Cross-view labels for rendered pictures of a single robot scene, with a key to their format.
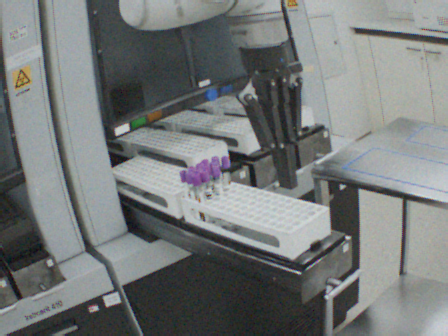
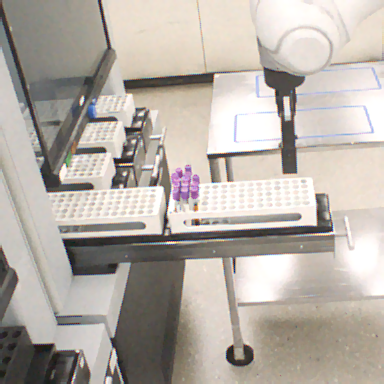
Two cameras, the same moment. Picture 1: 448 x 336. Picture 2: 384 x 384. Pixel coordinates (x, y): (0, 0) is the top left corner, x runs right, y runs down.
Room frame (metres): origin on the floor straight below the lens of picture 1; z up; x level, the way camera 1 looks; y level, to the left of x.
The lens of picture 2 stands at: (0.29, 0.75, 1.62)
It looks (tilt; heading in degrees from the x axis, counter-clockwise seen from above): 33 degrees down; 311
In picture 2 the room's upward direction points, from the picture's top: 7 degrees counter-clockwise
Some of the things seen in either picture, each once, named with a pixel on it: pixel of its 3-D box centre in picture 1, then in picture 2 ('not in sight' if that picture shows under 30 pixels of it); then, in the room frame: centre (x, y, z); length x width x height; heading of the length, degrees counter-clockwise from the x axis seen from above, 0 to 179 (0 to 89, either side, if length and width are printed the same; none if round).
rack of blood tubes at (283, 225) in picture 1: (254, 219); (242, 207); (0.94, -0.03, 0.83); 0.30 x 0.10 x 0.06; 36
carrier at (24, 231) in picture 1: (16, 235); (14, 365); (1.00, 0.50, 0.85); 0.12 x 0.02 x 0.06; 126
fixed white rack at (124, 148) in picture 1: (119, 140); not in sight; (1.66, 0.29, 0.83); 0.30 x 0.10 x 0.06; 36
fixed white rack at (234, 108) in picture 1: (265, 116); (79, 116); (1.58, -0.14, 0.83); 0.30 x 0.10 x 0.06; 36
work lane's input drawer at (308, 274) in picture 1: (212, 228); (181, 231); (1.06, 0.04, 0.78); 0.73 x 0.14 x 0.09; 36
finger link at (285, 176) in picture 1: (284, 167); (289, 158); (0.86, -0.09, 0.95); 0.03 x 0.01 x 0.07; 36
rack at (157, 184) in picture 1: (156, 186); (94, 215); (1.20, 0.15, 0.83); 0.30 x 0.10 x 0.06; 36
